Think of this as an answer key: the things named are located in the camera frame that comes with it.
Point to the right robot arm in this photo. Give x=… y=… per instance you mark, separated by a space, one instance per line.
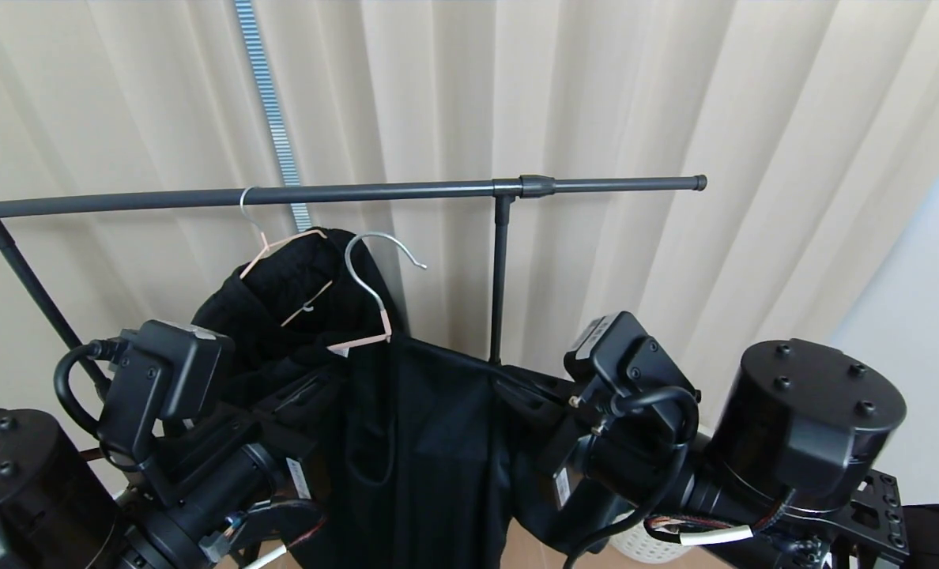
x=809 y=419

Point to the black garment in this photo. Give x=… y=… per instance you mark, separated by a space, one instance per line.
x=422 y=458

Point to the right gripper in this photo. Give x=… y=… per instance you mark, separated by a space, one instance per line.
x=643 y=482

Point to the black clothes rack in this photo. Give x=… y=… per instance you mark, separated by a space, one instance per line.
x=398 y=190

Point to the beige curtain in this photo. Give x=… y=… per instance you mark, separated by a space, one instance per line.
x=675 y=95

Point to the black shorts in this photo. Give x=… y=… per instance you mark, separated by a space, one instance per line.
x=280 y=348

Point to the white laundry basket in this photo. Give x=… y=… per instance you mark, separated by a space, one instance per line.
x=643 y=545

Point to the pink clothes hanger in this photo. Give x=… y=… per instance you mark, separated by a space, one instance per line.
x=367 y=292
x=280 y=243

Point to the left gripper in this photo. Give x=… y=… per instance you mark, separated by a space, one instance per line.
x=224 y=490

